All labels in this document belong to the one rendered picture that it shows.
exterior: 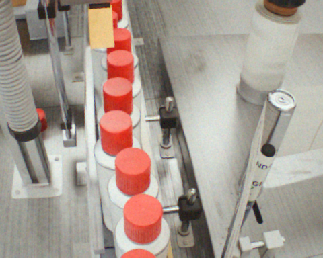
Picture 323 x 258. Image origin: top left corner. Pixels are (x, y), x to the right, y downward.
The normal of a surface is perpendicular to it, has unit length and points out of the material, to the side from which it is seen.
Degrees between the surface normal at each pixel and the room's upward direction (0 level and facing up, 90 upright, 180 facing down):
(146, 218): 2
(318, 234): 0
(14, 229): 0
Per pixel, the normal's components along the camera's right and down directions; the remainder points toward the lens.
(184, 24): 0.02, -0.70
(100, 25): 0.11, 0.05
